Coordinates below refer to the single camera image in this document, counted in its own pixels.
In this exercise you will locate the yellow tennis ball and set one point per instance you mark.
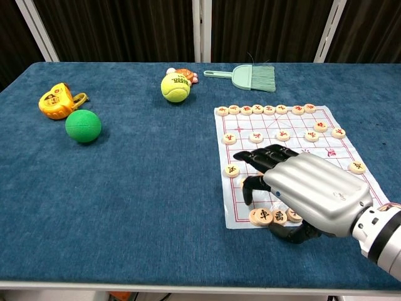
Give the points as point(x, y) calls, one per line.
point(175, 87)

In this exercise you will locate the mint green hand brush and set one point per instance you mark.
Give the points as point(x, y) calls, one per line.
point(250, 76)

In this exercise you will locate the white metal frame post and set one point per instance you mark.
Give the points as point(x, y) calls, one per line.
point(202, 31)
point(330, 31)
point(39, 31)

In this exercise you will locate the white chess board sheet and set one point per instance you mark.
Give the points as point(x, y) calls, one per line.
point(241, 150)

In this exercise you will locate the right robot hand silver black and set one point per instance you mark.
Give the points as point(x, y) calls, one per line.
point(313, 188)

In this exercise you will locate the black pleated curtain panel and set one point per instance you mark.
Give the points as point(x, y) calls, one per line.
point(372, 31)
point(119, 31)
point(15, 47)
point(266, 31)

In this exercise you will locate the yellow tape measure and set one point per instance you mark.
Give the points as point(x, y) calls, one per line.
point(54, 103)

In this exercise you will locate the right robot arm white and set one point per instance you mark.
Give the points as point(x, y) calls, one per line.
point(382, 238)

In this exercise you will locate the green foam ball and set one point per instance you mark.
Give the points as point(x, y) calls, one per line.
point(83, 126)

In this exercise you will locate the wooden chess piece red character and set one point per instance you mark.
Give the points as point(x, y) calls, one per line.
point(246, 109)
point(338, 133)
point(229, 138)
point(312, 136)
point(269, 109)
point(222, 110)
point(257, 109)
point(309, 108)
point(320, 126)
point(298, 109)
point(256, 137)
point(281, 109)
point(234, 109)
point(282, 135)

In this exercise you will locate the blue table cloth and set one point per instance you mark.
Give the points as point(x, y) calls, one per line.
point(141, 188)

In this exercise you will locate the orange turtle toy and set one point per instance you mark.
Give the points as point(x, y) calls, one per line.
point(188, 74)

